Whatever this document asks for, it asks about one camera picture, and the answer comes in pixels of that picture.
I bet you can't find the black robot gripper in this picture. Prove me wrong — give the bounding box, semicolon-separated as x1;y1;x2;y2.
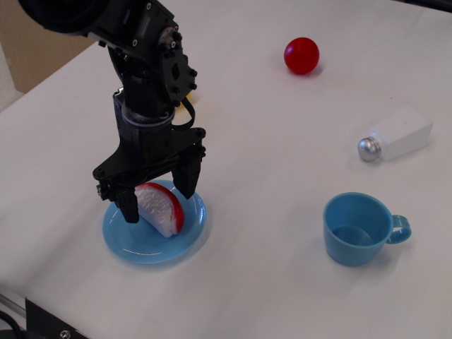
93;116;206;223

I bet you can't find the red and white toy sushi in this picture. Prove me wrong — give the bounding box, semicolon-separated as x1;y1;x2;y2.
135;182;184;238

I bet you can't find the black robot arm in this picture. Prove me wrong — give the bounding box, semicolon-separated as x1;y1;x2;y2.
20;1;206;223

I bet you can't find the blue plastic plate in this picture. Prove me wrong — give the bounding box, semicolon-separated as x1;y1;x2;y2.
102;180;207;264

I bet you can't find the yellow toy bell pepper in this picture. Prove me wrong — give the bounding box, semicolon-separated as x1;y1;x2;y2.
173;103;192;124

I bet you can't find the red plastic ball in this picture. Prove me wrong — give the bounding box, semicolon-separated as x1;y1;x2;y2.
284;37;320;75

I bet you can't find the blue plastic cup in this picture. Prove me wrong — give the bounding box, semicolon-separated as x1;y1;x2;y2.
323;192;412;266

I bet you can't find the white salt shaker silver cap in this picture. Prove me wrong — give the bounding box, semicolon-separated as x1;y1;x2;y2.
357;106;433;162

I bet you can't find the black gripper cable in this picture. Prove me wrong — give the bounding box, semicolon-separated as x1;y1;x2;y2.
172;98;197;131

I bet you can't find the black corner bracket with screw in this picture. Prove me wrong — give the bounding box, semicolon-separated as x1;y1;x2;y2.
25;299;88;339

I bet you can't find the aluminium table frame rail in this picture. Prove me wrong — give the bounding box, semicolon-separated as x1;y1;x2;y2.
0;285;26;330

